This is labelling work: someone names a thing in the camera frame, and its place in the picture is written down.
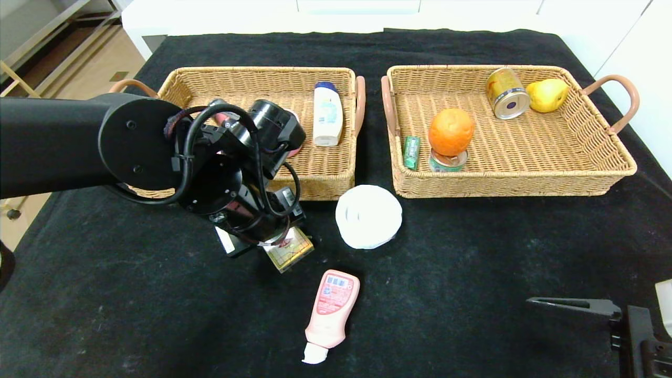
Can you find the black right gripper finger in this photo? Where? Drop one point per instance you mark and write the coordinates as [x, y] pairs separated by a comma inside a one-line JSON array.
[[588, 307]]

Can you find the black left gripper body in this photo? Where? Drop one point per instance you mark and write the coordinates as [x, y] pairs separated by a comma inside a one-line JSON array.
[[229, 245]]

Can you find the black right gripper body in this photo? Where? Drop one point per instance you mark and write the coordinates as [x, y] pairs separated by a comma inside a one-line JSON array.
[[630, 321]]

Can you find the cream rectangular box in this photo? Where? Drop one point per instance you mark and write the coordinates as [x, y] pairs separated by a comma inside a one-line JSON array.
[[291, 252]]

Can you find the pink saucepan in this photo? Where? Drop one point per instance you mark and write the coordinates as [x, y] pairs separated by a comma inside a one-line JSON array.
[[295, 152]]

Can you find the pink bottle white cap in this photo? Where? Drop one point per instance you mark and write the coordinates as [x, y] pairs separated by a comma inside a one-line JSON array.
[[333, 304]]

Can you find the white plastic bowl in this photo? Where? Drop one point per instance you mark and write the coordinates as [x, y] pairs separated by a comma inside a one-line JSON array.
[[367, 215]]

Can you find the small pull-tab tin can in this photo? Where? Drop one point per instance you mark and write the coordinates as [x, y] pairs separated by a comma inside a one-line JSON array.
[[449, 164]]

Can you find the green chewing gum pack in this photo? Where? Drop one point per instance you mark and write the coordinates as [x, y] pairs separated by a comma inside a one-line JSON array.
[[411, 152]]

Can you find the orange fruit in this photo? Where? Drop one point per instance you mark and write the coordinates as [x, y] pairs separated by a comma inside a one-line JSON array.
[[451, 131]]

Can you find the white bottle blue cap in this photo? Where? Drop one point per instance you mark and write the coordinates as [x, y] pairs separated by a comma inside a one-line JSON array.
[[327, 115]]

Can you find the black tablecloth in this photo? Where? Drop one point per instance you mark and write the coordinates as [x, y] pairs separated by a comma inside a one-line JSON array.
[[262, 50]]

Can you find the yellow pear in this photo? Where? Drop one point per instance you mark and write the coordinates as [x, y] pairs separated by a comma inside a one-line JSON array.
[[548, 95]]

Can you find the wooden rack on wheels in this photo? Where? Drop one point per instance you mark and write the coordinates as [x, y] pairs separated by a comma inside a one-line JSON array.
[[13, 214]]

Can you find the gold drink can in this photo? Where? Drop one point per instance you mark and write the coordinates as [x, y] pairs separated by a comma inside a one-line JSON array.
[[504, 90]]

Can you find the grey shelf unit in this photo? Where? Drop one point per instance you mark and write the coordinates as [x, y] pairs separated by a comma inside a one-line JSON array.
[[31, 26]]

